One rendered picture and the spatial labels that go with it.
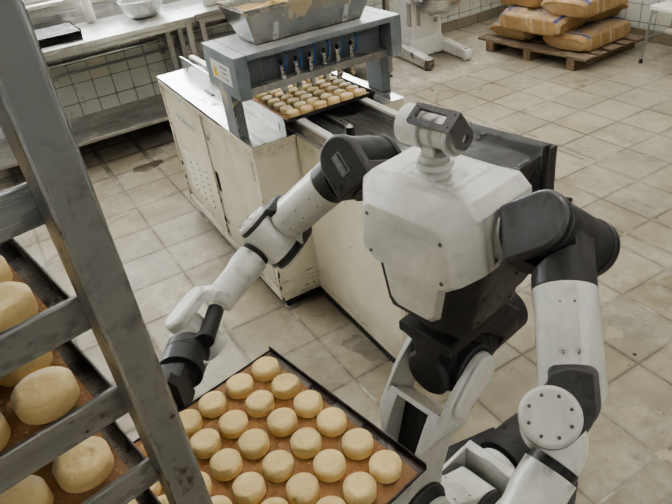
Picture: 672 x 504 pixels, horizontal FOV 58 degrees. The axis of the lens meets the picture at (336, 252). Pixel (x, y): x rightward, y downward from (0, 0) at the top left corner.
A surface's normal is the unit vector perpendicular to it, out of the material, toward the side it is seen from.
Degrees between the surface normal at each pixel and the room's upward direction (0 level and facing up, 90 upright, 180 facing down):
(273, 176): 90
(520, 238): 50
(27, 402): 0
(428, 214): 46
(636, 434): 0
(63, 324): 90
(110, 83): 90
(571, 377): 34
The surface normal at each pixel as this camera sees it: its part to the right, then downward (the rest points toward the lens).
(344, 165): -0.63, 0.15
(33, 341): 0.67, 0.35
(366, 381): -0.11, -0.83
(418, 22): 0.39, 0.48
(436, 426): -0.68, -0.07
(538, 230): -0.77, -0.29
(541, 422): -0.29, -0.38
